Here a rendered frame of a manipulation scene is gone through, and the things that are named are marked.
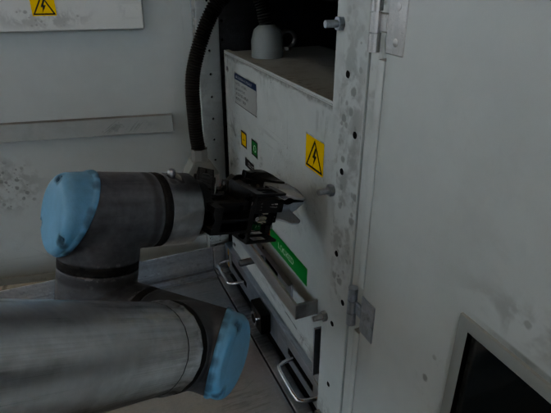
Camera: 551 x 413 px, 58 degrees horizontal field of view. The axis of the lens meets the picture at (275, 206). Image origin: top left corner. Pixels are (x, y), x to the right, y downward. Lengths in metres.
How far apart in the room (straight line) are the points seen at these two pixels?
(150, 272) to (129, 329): 0.85
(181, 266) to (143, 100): 0.41
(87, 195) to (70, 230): 0.04
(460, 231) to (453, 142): 0.07
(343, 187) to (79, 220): 0.29
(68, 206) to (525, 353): 0.42
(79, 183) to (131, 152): 0.69
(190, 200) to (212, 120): 0.58
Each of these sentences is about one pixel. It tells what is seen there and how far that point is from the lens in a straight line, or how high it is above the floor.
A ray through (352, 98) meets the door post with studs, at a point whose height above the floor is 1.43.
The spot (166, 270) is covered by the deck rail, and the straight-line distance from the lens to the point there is 1.26.
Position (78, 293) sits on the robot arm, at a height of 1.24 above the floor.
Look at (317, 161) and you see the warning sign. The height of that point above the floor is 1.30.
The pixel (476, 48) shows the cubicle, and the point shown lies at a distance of 0.37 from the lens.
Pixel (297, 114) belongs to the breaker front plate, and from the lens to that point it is 0.76.
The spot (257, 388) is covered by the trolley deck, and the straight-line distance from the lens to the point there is 0.98.
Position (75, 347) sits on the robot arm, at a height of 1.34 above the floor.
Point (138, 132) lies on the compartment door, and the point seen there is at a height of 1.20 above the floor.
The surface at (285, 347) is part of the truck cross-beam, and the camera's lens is 0.99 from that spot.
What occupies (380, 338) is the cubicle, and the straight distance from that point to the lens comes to 0.54.
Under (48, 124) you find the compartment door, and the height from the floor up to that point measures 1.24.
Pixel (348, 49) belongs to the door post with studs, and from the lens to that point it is 0.54.
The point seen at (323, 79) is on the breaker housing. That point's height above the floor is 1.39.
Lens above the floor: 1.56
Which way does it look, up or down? 26 degrees down
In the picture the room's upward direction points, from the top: straight up
